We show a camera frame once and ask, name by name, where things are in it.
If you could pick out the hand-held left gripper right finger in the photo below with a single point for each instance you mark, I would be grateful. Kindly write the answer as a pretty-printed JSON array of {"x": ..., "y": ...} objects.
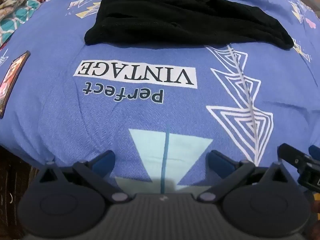
[{"x": 216, "y": 161}]

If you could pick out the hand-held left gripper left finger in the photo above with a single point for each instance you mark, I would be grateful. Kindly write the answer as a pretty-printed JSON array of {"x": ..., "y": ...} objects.
[{"x": 106, "y": 161}]

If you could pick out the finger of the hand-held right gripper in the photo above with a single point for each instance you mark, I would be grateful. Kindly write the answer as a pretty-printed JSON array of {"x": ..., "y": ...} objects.
[{"x": 290, "y": 152}]

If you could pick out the black pants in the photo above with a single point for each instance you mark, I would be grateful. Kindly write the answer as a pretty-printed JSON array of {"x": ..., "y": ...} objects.
[{"x": 175, "y": 17}]

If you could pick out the blue printed bedsheet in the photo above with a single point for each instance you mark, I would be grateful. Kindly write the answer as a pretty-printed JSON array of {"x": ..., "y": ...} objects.
[{"x": 125, "y": 120}]

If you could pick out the black smartphone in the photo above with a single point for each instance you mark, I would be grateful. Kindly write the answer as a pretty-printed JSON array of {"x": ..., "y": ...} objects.
[{"x": 12, "y": 80}]

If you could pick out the teal patterned cloth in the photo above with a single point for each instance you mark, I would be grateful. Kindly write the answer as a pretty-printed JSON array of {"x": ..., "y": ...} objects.
[{"x": 15, "y": 25}]

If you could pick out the crumpled floral cloth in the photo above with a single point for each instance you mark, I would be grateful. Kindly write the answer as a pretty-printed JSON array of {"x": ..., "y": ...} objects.
[{"x": 10, "y": 3}]

